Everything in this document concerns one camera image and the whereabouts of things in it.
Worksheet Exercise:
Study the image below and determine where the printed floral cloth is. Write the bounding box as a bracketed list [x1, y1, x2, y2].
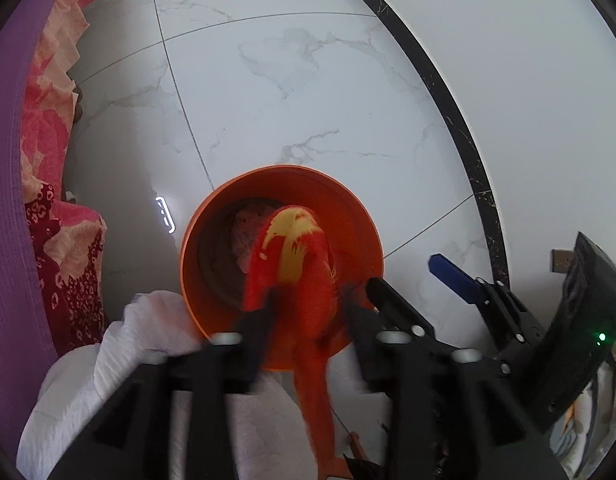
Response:
[548, 350, 616, 476]

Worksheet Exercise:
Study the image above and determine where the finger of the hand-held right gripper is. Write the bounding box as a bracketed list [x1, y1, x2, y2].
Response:
[428, 253, 545, 352]
[365, 276, 437, 343]

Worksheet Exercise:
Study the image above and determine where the white quilted cloth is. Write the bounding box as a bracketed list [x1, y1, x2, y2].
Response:
[15, 290, 389, 480]

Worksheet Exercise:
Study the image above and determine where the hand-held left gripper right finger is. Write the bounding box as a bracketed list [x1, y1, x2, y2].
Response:
[342, 305, 571, 480]

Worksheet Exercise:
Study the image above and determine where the orange plastic bin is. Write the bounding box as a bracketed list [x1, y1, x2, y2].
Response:
[179, 165, 386, 372]

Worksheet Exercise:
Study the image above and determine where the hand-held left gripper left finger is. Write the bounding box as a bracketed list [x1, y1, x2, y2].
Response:
[48, 307, 276, 480]

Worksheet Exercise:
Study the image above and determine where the purple mat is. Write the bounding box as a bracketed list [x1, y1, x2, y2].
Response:
[0, 0, 106, 443]

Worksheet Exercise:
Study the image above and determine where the pink floral bed skirt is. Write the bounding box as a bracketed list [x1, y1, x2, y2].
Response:
[20, 0, 109, 353]

